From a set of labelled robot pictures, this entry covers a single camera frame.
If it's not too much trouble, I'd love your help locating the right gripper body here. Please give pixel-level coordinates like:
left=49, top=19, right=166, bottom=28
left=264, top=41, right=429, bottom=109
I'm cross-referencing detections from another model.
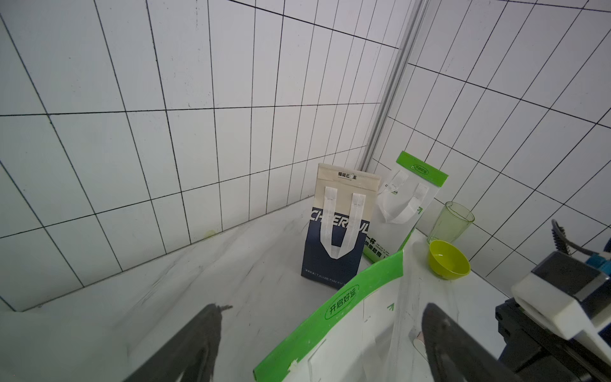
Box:
left=495, top=299, right=610, bottom=381

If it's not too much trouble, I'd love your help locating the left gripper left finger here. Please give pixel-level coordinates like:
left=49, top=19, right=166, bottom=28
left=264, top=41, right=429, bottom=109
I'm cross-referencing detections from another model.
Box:
left=127, top=304, right=232, bottom=381

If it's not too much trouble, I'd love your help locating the green white bag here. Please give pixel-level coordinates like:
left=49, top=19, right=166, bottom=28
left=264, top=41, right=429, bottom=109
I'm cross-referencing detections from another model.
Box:
left=253, top=251, right=458, bottom=381
left=364, top=151, right=448, bottom=263

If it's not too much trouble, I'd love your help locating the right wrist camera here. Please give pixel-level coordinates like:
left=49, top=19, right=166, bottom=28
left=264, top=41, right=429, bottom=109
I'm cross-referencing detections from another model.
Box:
left=511, top=251, right=610, bottom=364

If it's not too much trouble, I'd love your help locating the lime green bowl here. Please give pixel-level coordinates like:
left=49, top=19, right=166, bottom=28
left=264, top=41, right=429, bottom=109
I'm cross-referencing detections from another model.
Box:
left=427, top=240, right=471, bottom=280

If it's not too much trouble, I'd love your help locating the clear green plastic cup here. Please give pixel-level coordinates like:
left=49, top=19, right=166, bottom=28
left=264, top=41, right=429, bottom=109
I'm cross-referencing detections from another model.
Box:
left=427, top=202, right=475, bottom=243

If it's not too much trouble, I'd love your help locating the navy blue beige bag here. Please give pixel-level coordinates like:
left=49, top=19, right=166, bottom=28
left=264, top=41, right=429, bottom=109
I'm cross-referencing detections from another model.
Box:
left=301, top=163, right=381, bottom=290

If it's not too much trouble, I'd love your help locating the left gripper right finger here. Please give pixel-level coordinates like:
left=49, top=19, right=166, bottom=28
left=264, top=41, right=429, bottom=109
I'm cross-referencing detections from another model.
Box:
left=422, top=303, right=520, bottom=381

